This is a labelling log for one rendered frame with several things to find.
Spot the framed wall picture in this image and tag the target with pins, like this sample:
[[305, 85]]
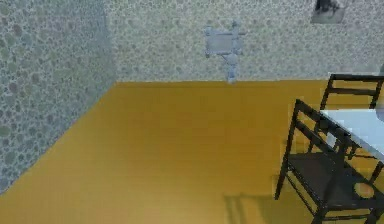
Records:
[[328, 10]]

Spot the black slatted chair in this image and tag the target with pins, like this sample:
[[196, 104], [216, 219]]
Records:
[[313, 170], [353, 90]]

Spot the white table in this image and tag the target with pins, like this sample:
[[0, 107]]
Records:
[[360, 128]]

